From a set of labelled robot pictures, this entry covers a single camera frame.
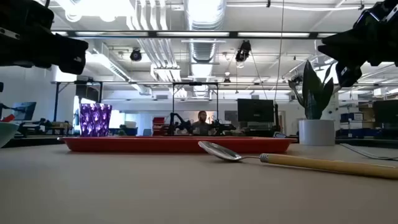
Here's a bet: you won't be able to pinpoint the black ceiling spotlight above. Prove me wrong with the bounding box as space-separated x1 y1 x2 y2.
235 39 252 63
129 47 143 62

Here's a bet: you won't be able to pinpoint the thin hanging cable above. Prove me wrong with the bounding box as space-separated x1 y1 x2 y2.
273 0 285 103

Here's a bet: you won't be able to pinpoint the green round plate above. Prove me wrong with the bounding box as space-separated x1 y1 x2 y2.
0 121 20 149

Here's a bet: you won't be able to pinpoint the black monitor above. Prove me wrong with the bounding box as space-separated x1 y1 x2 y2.
373 99 398 124
237 98 275 123

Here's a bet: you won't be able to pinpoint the small tilted screen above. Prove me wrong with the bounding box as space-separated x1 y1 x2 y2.
11 101 37 121

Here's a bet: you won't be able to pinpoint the silver ventilation duct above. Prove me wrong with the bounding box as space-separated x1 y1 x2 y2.
183 0 228 97

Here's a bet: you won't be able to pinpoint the thin grey cable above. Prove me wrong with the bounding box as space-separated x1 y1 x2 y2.
338 142 398 161

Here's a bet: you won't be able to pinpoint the beige table mat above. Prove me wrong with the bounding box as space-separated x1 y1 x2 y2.
0 142 398 224

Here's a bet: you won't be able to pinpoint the black overhead beam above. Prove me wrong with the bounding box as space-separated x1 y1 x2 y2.
51 30 338 40

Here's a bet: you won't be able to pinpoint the green snake plant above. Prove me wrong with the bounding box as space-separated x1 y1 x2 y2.
287 59 335 121

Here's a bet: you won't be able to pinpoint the red storage bins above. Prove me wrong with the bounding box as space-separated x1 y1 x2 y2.
152 116 165 136

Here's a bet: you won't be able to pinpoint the blue storage boxes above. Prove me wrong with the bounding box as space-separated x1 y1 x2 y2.
340 111 364 138

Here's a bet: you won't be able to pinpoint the purple patterned cup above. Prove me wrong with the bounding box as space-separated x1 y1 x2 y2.
78 103 113 138

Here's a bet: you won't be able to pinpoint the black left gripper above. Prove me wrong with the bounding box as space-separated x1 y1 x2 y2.
0 0 90 75

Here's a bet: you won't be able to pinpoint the red plastic tray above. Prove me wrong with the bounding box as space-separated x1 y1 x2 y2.
57 135 298 154

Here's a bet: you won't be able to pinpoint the black background rig frame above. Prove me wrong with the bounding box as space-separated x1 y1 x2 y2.
172 82 220 136
51 80 104 124

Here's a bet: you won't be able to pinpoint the spoon with wooden handle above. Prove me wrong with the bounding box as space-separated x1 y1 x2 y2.
198 140 398 180

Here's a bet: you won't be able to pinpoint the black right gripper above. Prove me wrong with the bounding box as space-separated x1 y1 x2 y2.
317 0 398 88

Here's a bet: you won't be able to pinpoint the person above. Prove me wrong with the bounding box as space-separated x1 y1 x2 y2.
192 110 215 136

